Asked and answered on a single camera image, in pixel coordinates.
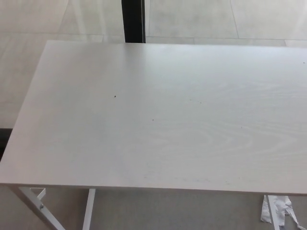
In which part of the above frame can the black vertical pillar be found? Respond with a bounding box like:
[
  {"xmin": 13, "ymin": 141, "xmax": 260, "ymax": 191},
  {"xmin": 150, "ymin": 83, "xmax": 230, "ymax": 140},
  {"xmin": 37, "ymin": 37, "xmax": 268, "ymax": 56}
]
[{"xmin": 121, "ymin": 0, "xmax": 147, "ymax": 44}]

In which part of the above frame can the white metal table leg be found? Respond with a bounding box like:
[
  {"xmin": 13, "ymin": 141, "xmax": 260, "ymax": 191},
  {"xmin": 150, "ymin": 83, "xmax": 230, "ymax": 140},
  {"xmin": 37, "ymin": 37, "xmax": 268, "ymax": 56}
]
[
  {"xmin": 83, "ymin": 188, "xmax": 97, "ymax": 230},
  {"xmin": 266, "ymin": 195, "xmax": 281, "ymax": 230}
]

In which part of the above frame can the white slanted table frame brace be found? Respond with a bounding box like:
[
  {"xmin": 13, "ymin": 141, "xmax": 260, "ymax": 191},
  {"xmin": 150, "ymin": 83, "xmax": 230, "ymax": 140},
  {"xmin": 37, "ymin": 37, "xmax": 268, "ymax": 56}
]
[{"xmin": 9, "ymin": 186, "xmax": 67, "ymax": 230}]

